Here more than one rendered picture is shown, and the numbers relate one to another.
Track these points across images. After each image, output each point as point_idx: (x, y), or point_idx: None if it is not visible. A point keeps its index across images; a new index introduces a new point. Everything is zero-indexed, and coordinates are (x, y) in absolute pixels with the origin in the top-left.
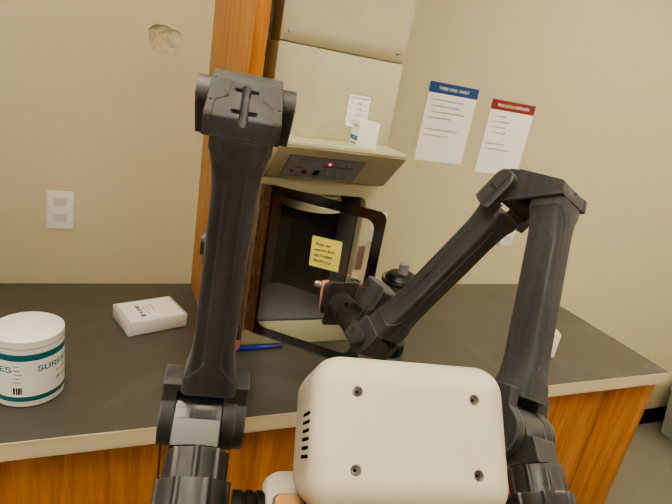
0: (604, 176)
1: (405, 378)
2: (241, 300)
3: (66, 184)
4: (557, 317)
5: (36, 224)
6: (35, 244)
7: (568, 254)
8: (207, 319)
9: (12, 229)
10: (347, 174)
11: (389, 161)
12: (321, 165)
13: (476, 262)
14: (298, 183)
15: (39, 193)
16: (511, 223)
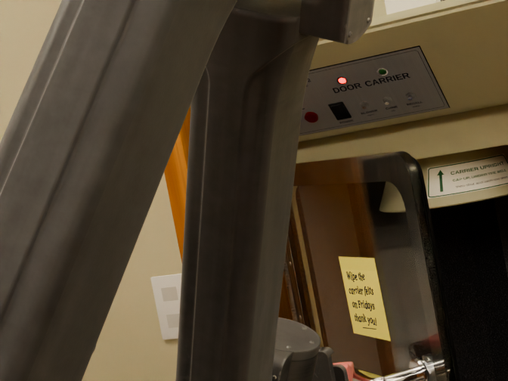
0: None
1: None
2: None
3: (173, 263)
4: (34, 293)
5: (151, 336)
6: (156, 369)
7: (141, 31)
8: None
9: (127, 347)
10: (413, 92)
11: (472, 20)
12: (327, 89)
13: (249, 191)
14: (345, 149)
15: (145, 284)
16: (243, 20)
